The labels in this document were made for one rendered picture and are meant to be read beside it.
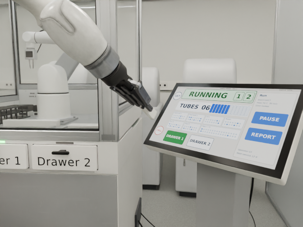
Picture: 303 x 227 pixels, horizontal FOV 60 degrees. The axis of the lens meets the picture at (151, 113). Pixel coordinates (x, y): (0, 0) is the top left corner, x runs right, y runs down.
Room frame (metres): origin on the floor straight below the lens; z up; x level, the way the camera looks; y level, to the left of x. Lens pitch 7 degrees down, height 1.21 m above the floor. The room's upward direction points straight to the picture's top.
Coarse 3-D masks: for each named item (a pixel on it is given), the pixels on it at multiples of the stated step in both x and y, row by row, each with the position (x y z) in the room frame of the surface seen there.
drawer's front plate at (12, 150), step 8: (0, 144) 1.13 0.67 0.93; (8, 144) 1.13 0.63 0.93; (16, 144) 1.13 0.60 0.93; (24, 144) 1.13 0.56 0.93; (0, 152) 1.13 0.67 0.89; (8, 152) 1.13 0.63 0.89; (16, 152) 1.12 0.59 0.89; (24, 152) 1.12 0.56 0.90; (0, 160) 1.13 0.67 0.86; (8, 160) 1.13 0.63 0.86; (16, 160) 1.12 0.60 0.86; (24, 160) 1.12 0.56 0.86; (8, 168) 1.13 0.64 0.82; (16, 168) 1.12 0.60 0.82; (24, 168) 1.12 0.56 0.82
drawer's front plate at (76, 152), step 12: (36, 156) 1.12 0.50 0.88; (48, 156) 1.11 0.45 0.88; (60, 156) 1.11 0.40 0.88; (72, 156) 1.10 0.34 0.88; (84, 156) 1.10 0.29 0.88; (96, 156) 1.10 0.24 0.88; (36, 168) 1.12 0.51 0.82; (48, 168) 1.11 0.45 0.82; (60, 168) 1.11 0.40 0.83; (72, 168) 1.10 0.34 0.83; (84, 168) 1.10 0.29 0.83; (96, 168) 1.10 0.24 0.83
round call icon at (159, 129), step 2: (158, 126) 1.03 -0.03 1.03; (160, 126) 1.02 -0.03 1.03; (162, 126) 1.01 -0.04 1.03; (164, 126) 1.01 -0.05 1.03; (156, 128) 1.02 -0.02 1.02; (158, 128) 1.02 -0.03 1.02; (160, 128) 1.01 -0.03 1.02; (162, 128) 1.00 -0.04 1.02; (164, 128) 1.00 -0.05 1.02; (156, 130) 1.02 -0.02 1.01; (158, 130) 1.01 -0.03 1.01; (160, 130) 1.01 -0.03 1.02; (162, 130) 1.00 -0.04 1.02; (154, 132) 1.02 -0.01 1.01; (156, 132) 1.01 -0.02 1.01; (158, 132) 1.00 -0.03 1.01; (160, 132) 1.00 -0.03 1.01; (154, 134) 1.01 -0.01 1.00; (156, 134) 1.00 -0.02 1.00; (158, 134) 1.00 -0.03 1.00; (160, 134) 0.99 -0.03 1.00
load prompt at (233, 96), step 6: (186, 90) 1.08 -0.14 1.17; (192, 90) 1.06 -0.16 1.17; (198, 90) 1.04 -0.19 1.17; (204, 90) 1.02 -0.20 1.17; (210, 90) 1.00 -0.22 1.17; (216, 90) 0.98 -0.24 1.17; (222, 90) 0.96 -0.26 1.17; (228, 90) 0.95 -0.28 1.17; (234, 90) 0.93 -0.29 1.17; (240, 90) 0.91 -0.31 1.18; (186, 96) 1.05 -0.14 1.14; (192, 96) 1.03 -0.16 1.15; (198, 96) 1.01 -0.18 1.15; (204, 96) 0.99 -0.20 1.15; (210, 96) 0.98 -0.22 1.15; (216, 96) 0.96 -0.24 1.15; (222, 96) 0.94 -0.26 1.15; (228, 96) 0.93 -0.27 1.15; (234, 96) 0.91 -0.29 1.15; (240, 96) 0.90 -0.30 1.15; (246, 96) 0.88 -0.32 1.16; (252, 96) 0.87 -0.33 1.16; (240, 102) 0.88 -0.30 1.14; (246, 102) 0.86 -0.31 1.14; (252, 102) 0.85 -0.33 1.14
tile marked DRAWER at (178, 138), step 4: (168, 132) 0.97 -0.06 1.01; (172, 132) 0.96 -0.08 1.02; (176, 132) 0.95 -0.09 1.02; (180, 132) 0.94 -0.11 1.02; (168, 136) 0.96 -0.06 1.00; (172, 136) 0.95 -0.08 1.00; (176, 136) 0.94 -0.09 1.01; (180, 136) 0.92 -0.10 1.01; (184, 136) 0.91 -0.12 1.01; (164, 140) 0.96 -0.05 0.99; (168, 140) 0.95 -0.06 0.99; (172, 140) 0.93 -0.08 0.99; (176, 140) 0.92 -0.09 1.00; (180, 140) 0.91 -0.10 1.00; (180, 144) 0.90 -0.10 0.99
